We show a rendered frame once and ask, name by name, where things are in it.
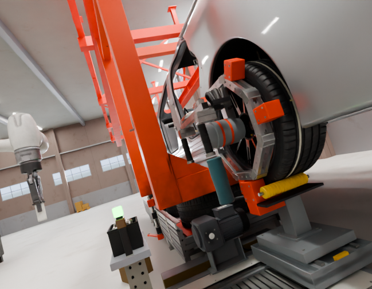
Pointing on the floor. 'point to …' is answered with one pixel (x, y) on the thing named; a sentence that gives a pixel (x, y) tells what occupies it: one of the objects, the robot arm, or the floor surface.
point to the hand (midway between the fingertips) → (40, 211)
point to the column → (138, 275)
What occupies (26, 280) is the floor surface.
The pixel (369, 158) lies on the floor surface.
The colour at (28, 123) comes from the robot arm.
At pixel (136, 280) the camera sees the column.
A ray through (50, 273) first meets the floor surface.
